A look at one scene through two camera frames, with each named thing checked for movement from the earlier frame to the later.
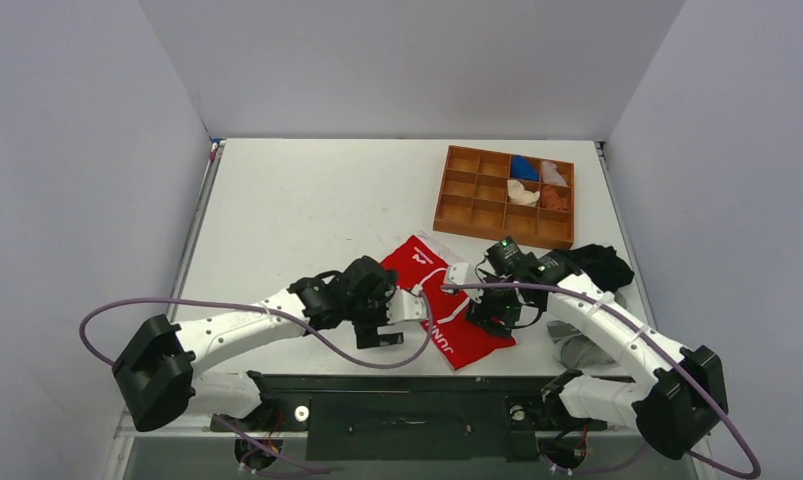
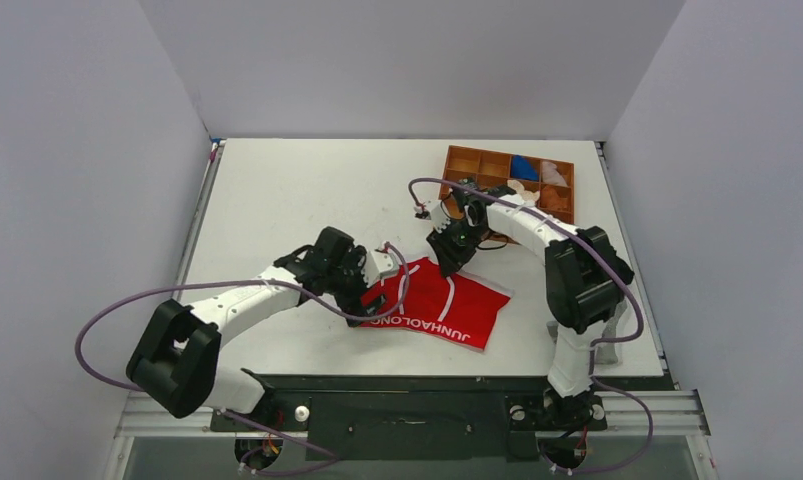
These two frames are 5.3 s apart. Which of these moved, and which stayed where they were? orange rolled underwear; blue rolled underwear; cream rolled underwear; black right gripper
Moved: black right gripper
Stayed: blue rolled underwear; cream rolled underwear; orange rolled underwear
